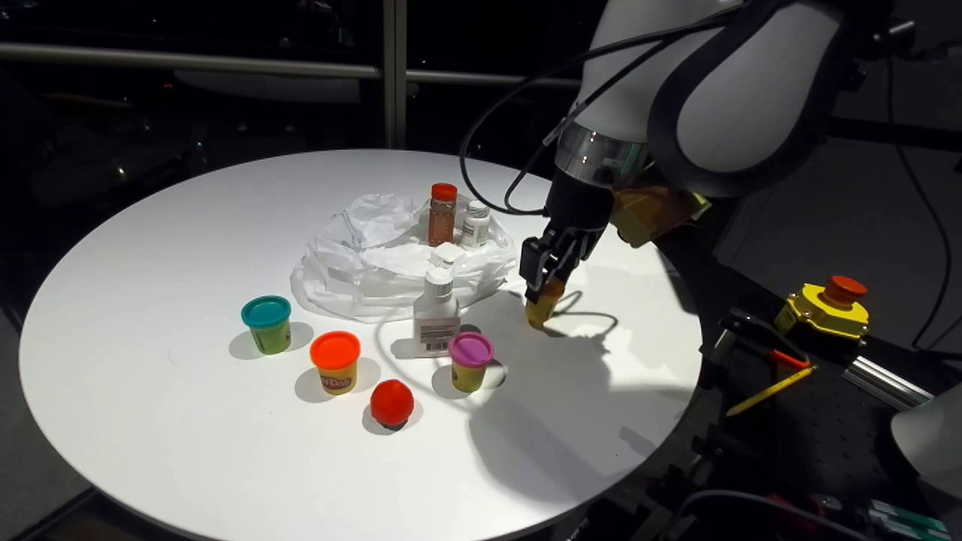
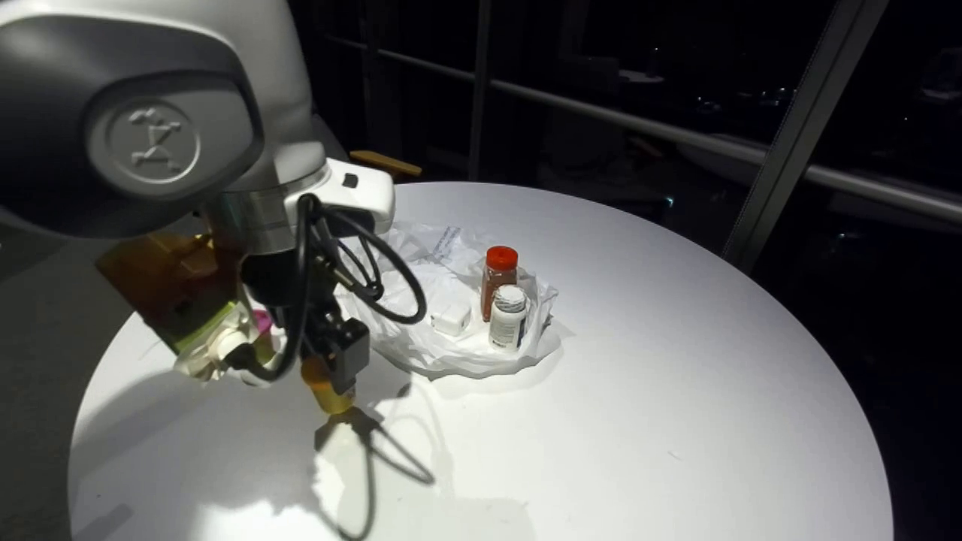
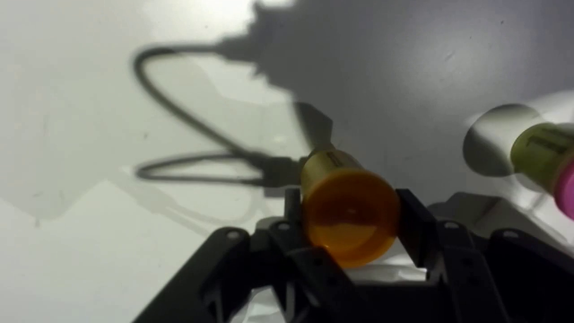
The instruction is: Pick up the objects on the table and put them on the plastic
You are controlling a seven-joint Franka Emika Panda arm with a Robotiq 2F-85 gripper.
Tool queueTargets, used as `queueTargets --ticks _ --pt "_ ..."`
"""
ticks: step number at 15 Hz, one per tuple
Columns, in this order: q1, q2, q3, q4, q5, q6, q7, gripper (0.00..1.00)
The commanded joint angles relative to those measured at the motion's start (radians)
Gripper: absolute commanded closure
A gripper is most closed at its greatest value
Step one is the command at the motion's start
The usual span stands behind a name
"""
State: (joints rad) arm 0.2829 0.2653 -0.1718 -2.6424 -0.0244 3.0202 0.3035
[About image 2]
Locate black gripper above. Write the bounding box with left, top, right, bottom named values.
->
left=238, top=249, right=377, bottom=397

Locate brown spice bottle red cap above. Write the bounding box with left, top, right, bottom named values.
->
left=479, top=243, right=523, bottom=324

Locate crumpled clear plastic bag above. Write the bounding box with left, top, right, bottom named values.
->
left=334, top=219, right=565, bottom=381

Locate yellow wooden bar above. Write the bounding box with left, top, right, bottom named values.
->
left=350, top=146, right=425, bottom=183

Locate long grey metal railing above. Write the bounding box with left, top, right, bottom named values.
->
left=329, top=33, right=962, bottom=227

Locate black robot camera cable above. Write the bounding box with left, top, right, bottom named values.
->
left=234, top=188, right=433, bottom=389

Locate yellow-green wrist camera box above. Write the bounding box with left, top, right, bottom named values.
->
left=97, top=224, right=263, bottom=386

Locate thin dark vertical post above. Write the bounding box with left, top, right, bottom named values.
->
left=466, top=0, right=500, bottom=183

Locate slanted grey metal post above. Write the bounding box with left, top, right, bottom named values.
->
left=719, top=0, right=893, bottom=273

